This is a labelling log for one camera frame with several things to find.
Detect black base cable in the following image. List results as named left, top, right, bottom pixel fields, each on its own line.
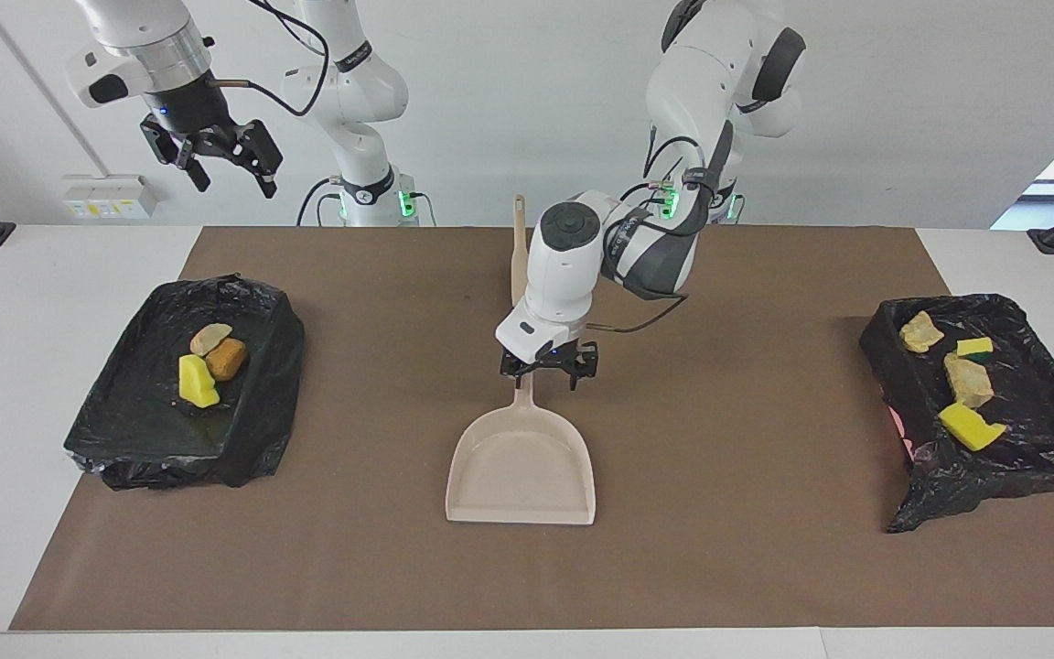
left=296, top=177, right=340, bottom=227

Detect brown sponge chunk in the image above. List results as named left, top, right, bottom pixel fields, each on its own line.
left=204, top=338, right=249, bottom=383

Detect angular beige sponge chunk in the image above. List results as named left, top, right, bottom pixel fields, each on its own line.
left=943, top=354, right=995, bottom=409

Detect rounded beige sponge chunk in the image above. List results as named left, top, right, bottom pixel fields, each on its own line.
left=189, top=323, right=233, bottom=357

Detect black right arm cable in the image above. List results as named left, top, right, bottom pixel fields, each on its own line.
left=207, top=0, right=332, bottom=118

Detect white wall socket box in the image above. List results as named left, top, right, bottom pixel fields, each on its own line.
left=62, top=174, right=160, bottom=221

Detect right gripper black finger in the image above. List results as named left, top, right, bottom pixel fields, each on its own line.
left=154, top=130, right=213, bottom=194
left=236, top=121, right=285, bottom=200

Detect beige brush black bristles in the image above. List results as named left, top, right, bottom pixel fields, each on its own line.
left=510, top=194, right=530, bottom=308

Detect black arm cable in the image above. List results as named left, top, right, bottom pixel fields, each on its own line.
left=207, top=0, right=332, bottom=118
left=589, top=124, right=734, bottom=335

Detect orange striped sponge piece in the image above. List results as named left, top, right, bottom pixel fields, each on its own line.
left=899, top=310, right=946, bottom=354

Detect brown paper table mat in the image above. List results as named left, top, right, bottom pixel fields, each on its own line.
left=8, top=226, right=1054, bottom=632

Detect white wall cable conduit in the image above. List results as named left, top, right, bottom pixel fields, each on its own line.
left=0, top=0, right=109, bottom=178

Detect beige plastic dustpan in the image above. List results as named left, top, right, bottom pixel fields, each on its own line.
left=445, top=371, right=597, bottom=526

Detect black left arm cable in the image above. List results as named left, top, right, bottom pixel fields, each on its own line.
left=589, top=124, right=734, bottom=335

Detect pink bin in black bag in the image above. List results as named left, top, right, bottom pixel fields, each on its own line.
left=859, top=293, right=1054, bottom=535

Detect yellow sponge piece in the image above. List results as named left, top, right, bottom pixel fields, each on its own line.
left=938, top=401, right=1007, bottom=453
left=178, top=354, right=221, bottom=409

